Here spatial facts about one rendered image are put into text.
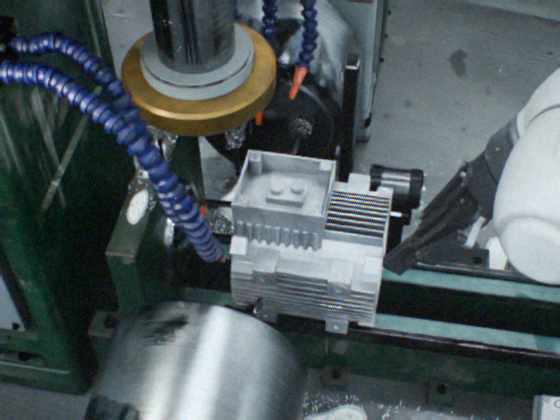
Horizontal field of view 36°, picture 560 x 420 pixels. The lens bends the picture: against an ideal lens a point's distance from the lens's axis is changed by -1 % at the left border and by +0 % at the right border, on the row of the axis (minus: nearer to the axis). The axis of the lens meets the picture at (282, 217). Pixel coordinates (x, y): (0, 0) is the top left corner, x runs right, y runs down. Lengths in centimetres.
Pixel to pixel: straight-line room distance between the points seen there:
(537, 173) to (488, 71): 113
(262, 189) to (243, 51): 24
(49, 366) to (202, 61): 56
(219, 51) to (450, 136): 82
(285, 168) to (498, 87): 75
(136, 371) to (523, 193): 47
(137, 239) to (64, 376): 31
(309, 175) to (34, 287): 39
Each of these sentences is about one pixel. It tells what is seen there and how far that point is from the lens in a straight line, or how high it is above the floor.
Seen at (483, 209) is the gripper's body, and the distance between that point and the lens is 100.
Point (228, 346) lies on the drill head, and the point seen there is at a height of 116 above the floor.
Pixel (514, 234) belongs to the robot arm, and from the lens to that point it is 75.
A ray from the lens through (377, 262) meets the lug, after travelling 114.
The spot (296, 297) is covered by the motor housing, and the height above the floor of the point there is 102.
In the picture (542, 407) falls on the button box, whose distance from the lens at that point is 108.
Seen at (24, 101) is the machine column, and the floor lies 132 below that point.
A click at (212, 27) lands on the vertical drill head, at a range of 95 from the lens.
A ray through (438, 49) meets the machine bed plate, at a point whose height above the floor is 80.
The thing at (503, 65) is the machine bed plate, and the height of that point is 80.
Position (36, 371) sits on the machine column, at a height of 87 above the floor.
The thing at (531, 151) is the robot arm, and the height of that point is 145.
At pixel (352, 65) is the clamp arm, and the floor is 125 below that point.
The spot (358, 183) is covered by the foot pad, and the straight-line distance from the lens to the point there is 124.
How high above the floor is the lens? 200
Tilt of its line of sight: 50 degrees down
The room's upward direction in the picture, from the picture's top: 1 degrees counter-clockwise
